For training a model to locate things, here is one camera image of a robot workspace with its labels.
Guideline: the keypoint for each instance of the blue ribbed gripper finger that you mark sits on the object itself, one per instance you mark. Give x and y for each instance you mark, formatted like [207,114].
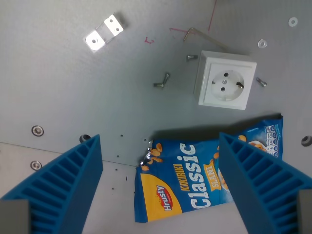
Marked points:
[265,180]
[61,185]

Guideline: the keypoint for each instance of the countersunk table bolt with washer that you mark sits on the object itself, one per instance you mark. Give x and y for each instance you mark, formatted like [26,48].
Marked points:
[35,165]
[37,130]

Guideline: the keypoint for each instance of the blue peanut snack bag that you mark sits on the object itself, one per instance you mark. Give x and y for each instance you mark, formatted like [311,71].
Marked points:
[180,178]

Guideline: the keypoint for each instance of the small metal cap screw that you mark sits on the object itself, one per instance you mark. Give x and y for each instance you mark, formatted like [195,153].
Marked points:
[261,82]
[191,57]
[158,84]
[166,77]

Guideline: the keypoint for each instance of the flat metal washer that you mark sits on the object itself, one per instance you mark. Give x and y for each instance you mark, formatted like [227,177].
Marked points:
[292,22]
[262,43]

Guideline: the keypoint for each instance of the metal hex allen key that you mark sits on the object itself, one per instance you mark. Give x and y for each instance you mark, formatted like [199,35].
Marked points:
[207,36]

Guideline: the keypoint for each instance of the white wall power socket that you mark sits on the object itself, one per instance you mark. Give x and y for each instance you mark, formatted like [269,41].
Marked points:
[225,81]

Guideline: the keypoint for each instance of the shiny metal angle bracket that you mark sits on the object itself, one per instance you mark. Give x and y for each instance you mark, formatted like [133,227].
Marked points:
[104,33]

